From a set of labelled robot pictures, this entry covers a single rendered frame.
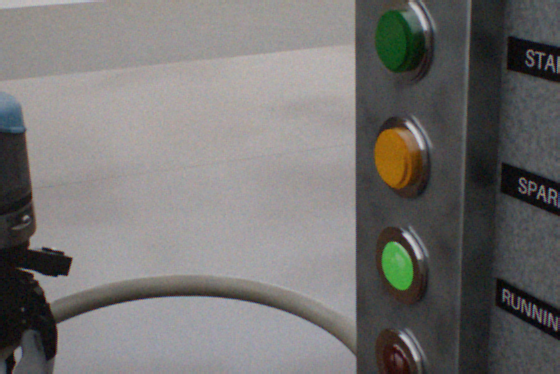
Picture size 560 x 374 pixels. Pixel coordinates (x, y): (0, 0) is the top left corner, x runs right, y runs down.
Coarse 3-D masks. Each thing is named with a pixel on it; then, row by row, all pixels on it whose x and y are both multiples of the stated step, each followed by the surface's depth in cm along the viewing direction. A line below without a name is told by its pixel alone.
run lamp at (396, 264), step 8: (384, 248) 46; (392, 248) 45; (400, 248) 45; (384, 256) 46; (392, 256) 45; (400, 256) 45; (408, 256) 45; (384, 264) 46; (392, 264) 45; (400, 264) 45; (408, 264) 45; (384, 272) 46; (392, 272) 45; (400, 272) 45; (408, 272) 45; (392, 280) 45; (400, 280) 45; (408, 280) 45; (400, 288) 45
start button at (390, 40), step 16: (384, 16) 42; (400, 16) 41; (384, 32) 42; (400, 32) 41; (416, 32) 41; (384, 48) 42; (400, 48) 41; (416, 48) 41; (384, 64) 42; (400, 64) 42
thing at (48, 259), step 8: (32, 248) 122; (48, 248) 125; (24, 256) 117; (32, 256) 119; (40, 256) 120; (48, 256) 122; (56, 256) 123; (64, 256) 125; (16, 264) 117; (24, 264) 118; (32, 264) 119; (40, 264) 120; (48, 264) 122; (56, 264) 123; (64, 264) 125; (40, 272) 125; (48, 272) 122; (56, 272) 124; (64, 272) 125
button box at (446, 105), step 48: (384, 0) 43; (432, 0) 40; (480, 0) 38; (432, 48) 41; (480, 48) 39; (384, 96) 44; (432, 96) 41; (480, 96) 40; (432, 144) 42; (480, 144) 41; (384, 192) 46; (432, 192) 43; (480, 192) 41; (432, 240) 43; (480, 240) 42; (384, 288) 47; (432, 288) 44; (480, 288) 43; (432, 336) 45; (480, 336) 44
